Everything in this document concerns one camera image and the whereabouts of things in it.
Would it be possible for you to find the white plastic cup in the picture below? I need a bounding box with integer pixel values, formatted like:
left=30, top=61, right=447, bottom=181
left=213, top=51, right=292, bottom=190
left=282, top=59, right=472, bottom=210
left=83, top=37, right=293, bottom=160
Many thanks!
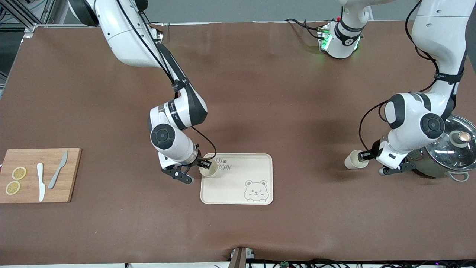
left=199, top=159, right=218, bottom=178
left=344, top=150, right=369, bottom=170

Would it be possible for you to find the steel pot with glass lid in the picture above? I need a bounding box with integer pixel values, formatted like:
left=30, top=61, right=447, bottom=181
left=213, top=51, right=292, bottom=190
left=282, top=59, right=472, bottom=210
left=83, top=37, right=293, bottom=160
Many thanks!
left=407, top=115, right=476, bottom=183

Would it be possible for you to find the cream tray with bear print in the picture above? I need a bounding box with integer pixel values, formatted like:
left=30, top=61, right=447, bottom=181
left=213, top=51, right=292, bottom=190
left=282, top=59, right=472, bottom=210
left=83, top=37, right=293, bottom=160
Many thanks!
left=200, top=153, right=274, bottom=205

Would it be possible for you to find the glass pot lid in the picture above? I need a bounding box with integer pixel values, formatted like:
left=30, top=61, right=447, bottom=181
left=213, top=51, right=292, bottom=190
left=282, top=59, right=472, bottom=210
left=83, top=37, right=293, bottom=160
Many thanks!
left=425, top=115, right=476, bottom=172

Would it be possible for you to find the brown table mat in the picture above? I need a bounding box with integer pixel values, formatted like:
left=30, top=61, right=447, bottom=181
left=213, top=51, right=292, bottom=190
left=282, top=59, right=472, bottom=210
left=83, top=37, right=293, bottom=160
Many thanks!
left=0, top=20, right=476, bottom=266

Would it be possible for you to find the bamboo cutting board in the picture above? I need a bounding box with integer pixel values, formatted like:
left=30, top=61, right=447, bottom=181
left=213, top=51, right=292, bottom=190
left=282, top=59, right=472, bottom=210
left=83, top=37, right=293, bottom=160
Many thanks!
left=0, top=148, right=82, bottom=204

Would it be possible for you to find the grey-blue plastic knife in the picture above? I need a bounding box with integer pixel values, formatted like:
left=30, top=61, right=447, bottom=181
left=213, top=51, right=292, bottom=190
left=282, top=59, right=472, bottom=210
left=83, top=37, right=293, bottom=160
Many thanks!
left=48, top=150, right=69, bottom=189

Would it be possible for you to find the white plastic knife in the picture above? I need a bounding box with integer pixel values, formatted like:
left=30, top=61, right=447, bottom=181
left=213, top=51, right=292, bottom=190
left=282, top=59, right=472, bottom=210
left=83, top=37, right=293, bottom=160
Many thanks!
left=36, top=163, right=46, bottom=202

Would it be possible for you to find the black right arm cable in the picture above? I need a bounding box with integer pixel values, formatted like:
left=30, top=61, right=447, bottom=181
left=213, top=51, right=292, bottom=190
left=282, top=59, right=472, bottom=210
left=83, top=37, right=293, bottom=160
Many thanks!
left=115, top=0, right=218, bottom=162

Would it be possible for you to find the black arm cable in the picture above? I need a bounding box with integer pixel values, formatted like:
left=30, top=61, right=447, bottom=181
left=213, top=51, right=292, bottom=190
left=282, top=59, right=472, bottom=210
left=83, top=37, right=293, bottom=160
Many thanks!
left=115, top=0, right=218, bottom=162
left=358, top=0, right=465, bottom=153

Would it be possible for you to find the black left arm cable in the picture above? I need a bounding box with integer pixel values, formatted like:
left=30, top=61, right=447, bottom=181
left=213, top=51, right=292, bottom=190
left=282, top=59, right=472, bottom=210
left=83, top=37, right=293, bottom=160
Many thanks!
left=358, top=0, right=465, bottom=153

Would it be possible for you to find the aluminium frame profile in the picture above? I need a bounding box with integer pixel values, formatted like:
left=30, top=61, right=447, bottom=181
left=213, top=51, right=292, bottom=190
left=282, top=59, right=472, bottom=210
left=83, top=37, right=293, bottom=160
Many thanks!
left=0, top=0, right=69, bottom=35

